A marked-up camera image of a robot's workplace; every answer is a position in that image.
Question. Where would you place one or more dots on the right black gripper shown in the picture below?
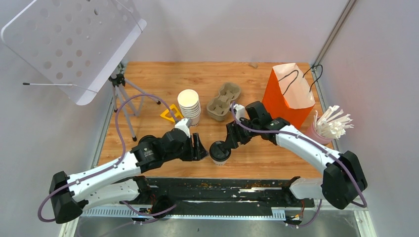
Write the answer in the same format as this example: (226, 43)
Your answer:
(233, 136)

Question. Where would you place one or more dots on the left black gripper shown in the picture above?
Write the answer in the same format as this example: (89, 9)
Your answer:
(193, 153)

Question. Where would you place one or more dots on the black coffee cup lid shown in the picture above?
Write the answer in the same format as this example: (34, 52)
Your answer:
(217, 150)

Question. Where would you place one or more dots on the single white paper cup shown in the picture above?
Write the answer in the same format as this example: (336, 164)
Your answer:
(221, 161)

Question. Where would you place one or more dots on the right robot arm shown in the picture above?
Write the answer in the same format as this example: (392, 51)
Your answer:
(343, 180)

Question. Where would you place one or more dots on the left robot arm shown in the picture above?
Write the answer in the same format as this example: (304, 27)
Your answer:
(118, 180)

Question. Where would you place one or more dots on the stacked pulp cup carriers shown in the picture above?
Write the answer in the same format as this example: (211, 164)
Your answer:
(219, 106)

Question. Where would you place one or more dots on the yellow plastic triangle holder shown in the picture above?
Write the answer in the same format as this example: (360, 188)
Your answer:
(172, 114)

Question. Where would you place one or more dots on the stack of white paper cups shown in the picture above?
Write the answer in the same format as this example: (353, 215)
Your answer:
(190, 107)

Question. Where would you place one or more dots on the orange paper bag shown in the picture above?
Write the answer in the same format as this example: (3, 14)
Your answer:
(288, 94)

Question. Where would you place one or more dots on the white tripod stand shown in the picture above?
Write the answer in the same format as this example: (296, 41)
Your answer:
(119, 93)

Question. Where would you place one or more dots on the pink cup of wrapped straws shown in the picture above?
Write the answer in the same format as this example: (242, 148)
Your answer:
(331, 125)

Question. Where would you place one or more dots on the clear perforated acrylic panel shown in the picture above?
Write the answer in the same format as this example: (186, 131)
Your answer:
(76, 44)

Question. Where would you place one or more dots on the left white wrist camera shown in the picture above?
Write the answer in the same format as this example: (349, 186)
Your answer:
(184, 125)

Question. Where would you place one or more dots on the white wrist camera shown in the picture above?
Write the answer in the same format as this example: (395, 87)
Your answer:
(238, 111)
(184, 125)

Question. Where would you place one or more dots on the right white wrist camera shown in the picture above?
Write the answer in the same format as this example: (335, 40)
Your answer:
(238, 111)

